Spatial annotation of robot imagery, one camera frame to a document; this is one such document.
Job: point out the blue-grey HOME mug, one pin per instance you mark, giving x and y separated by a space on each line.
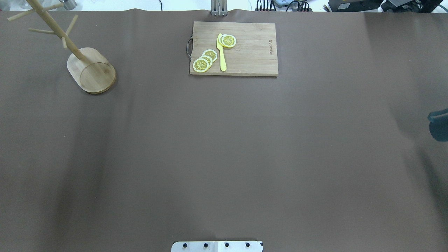
438 126

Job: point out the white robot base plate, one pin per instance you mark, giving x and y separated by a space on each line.
218 246

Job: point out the brown table mat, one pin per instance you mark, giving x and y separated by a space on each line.
333 154

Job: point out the yellow plastic knife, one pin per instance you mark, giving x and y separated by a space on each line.
222 62

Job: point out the wooden cup storage rack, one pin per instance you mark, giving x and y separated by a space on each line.
87 66

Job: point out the grey metal bracket post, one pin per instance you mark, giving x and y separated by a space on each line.
219 8

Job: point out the lemon slice middle left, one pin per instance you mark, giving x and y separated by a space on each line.
208 59

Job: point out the lemon slice front left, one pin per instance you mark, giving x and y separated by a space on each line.
200 65

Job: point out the wooden cutting board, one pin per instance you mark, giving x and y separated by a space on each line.
255 52

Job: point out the lemon slice top right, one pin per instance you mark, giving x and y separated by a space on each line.
228 41

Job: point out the lemon slice under right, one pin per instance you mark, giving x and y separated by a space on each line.
219 41

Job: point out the small steel cup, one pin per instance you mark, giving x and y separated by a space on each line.
69 4

